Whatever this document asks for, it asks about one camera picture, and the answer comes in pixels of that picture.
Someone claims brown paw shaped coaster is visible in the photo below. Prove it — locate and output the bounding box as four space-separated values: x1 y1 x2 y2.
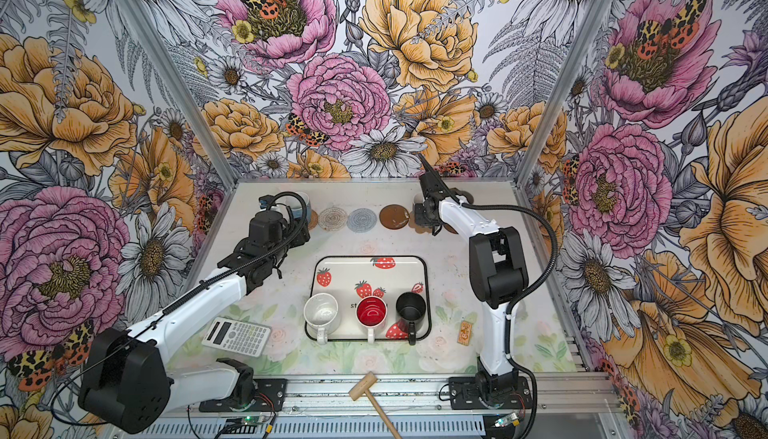
408 211 432 234

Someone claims woven straw round coaster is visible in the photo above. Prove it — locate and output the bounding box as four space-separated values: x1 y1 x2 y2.
308 209 319 230

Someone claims glossy brown round coaster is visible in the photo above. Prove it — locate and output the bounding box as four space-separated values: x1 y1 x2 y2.
379 204 410 230

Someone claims beige woven round coaster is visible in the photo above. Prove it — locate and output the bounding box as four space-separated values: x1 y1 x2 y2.
318 206 348 232

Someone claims blue grey woven coaster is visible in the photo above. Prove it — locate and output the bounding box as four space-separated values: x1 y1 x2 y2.
346 208 378 233

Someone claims purple white mug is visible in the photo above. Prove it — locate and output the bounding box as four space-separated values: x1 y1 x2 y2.
411 193 429 228

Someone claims blue floral mug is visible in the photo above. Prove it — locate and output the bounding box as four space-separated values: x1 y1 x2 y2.
285 191 312 220

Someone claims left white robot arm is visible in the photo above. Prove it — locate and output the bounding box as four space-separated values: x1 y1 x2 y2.
77 192 311 434

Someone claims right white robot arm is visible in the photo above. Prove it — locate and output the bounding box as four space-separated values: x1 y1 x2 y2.
413 157 529 405

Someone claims strawberry print serving tray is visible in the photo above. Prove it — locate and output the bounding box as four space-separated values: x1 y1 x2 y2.
304 255 432 345

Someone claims white calculator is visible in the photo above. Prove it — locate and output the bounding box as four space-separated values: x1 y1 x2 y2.
202 317 271 358

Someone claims black mug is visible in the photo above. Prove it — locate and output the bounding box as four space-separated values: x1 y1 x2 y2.
396 292 427 346

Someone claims red interior white mug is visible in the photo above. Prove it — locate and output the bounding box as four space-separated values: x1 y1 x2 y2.
356 296 388 344

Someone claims small orange biscuit block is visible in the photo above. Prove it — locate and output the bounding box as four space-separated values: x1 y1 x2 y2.
457 320 473 346

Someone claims wooden mallet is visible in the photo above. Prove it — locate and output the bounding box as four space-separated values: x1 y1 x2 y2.
349 372 402 439

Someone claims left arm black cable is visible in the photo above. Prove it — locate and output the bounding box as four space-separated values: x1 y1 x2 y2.
47 191 310 428

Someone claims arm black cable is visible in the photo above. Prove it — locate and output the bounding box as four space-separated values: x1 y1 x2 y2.
460 202 560 439
47 191 310 428

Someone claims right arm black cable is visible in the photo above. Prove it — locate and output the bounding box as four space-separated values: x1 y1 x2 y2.
460 202 560 439

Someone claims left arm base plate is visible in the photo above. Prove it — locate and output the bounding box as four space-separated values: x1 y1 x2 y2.
198 379 287 413

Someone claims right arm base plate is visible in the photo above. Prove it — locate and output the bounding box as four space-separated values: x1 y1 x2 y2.
448 376 533 410

